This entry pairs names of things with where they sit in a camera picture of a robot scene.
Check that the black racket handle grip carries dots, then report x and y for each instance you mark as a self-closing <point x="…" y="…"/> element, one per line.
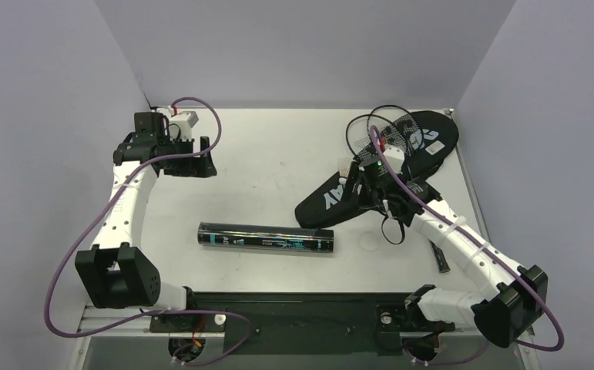
<point x="440" y="259"/>

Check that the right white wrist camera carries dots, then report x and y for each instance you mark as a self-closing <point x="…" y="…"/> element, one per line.
<point x="394" y="156"/>

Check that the translucent tube lid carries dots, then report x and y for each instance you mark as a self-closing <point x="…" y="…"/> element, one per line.
<point x="369" y="242"/>

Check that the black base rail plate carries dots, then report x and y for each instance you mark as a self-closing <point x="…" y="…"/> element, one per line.
<point x="302" y="323"/>

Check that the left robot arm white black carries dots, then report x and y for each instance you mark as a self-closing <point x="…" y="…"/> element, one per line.
<point x="114" y="270"/>

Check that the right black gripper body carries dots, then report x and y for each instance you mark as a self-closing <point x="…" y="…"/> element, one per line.
<point x="367" y="183"/>

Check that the black shuttlecock tube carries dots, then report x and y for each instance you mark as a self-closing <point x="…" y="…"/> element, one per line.
<point x="269" y="238"/>

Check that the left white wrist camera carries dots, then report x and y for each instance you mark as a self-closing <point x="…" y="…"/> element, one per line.
<point x="181" y="125"/>

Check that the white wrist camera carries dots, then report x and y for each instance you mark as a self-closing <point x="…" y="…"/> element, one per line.
<point x="181" y="125"/>
<point x="394" y="156"/>

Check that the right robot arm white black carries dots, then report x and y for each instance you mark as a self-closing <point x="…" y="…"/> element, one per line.
<point x="508" y="297"/>

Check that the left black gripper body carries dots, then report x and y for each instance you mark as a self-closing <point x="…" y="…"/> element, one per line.
<point x="189" y="157"/>

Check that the white shuttlecock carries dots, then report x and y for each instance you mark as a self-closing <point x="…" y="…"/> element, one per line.
<point x="344" y="167"/>

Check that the black racket bag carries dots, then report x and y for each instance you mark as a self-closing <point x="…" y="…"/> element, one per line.
<point x="324" y="208"/>

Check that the badminton racket rear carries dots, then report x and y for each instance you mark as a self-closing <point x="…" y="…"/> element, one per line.
<point x="404" y="133"/>

